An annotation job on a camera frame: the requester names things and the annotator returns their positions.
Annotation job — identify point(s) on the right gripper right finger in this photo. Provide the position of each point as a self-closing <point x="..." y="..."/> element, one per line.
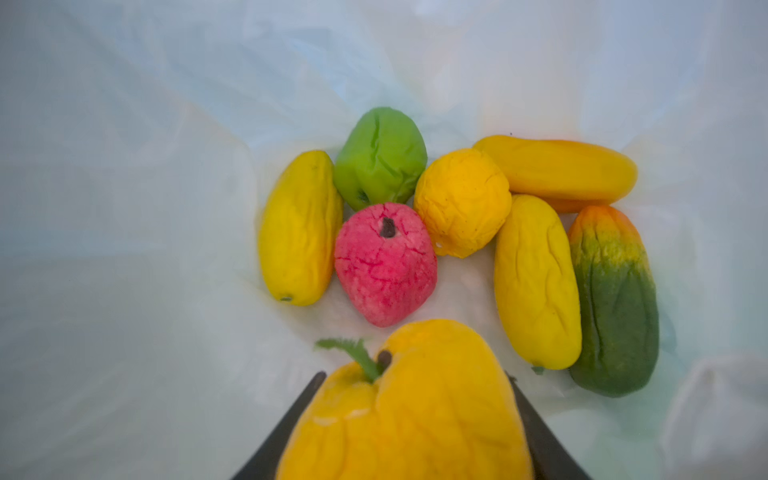
<point x="550" y="459"/>

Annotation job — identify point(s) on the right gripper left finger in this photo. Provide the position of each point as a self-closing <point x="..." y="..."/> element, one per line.
<point x="264" y="463"/>

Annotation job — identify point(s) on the yellow toy apple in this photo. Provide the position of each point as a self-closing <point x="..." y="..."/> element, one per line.
<point x="434" y="403"/>

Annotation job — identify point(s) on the white plastic bag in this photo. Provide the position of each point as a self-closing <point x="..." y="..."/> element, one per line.
<point x="140" y="140"/>

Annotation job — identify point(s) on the green toy fruit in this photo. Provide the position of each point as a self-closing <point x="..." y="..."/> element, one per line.
<point x="381" y="161"/>

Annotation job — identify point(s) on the green orange toy mango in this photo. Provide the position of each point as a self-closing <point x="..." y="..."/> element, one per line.
<point x="619" y="311"/>

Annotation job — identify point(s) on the yellow toy mango middle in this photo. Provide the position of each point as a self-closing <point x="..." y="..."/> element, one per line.
<point x="536" y="291"/>

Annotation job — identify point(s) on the yellow toy mango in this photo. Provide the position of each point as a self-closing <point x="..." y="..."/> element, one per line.
<point x="297" y="234"/>
<point x="536" y="291"/>

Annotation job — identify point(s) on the pink toy apple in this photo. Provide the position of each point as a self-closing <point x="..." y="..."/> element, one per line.
<point x="386" y="263"/>

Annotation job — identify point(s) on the yellow toy mango left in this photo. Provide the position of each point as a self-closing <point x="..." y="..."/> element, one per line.
<point x="297" y="234"/>

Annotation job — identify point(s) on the yellow toy orange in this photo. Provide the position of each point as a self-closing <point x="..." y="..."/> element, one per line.
<point x="463" y="199"/>

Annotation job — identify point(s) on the yellow orange toy banana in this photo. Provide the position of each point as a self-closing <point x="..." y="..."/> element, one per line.
<point x="569" y="175"/>

